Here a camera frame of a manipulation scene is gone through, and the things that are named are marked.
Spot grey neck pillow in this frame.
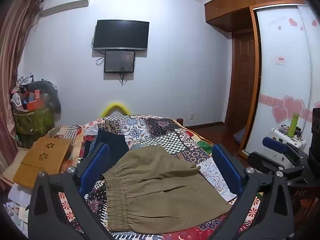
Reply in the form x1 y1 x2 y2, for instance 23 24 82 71
27 79 62 116

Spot brown wooden door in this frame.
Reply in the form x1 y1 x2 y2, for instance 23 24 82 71
224 31 256 131

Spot dark navy folded clothing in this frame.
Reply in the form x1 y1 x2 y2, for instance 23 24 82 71
84 129 130 166

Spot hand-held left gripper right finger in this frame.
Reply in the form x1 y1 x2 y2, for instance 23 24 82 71
210 144 294 240

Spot wooden wardrobe with white doors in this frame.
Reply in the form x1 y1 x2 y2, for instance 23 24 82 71
204 0 320 161

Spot olive green pants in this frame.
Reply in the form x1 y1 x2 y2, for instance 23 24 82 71
102 145 233 232

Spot green laundry basket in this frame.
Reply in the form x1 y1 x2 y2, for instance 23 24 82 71
13 97 55 148

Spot large black wall television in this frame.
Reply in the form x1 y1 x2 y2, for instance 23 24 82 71
93 19 150 51

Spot white air conditioner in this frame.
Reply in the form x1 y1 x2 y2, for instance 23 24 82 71
41 0 92 18

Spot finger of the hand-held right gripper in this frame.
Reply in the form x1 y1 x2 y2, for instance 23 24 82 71
248 151 285 178
262 137 299 161

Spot wooden lap desk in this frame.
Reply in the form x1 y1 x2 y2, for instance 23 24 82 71
13 137 73 189

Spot grey floor mat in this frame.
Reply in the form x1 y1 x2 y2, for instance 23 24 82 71
233 127 247 145

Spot pile of white papers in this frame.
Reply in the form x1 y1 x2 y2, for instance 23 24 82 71
3 182 32 232

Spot yellow foam tube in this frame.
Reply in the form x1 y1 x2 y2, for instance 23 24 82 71
101 102 131 117

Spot orange box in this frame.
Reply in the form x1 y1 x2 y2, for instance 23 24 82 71
26 97 46 112

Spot striped brown curtain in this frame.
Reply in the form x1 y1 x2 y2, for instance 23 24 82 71
0 0 43 195

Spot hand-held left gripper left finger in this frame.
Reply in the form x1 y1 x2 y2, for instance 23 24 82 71
27 142 118 240

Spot black monitor cable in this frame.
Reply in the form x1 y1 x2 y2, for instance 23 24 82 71
119 66 134 86

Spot small black wall monitor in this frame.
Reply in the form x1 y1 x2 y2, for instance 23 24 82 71
104 51 136 74

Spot striped patterned pillow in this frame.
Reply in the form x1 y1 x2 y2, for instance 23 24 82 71
47 125 83 161

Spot patchwork printed blanket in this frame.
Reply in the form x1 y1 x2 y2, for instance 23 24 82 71
56 115 266 240

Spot green bottle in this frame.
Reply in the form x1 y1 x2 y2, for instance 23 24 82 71
287 112 299 138

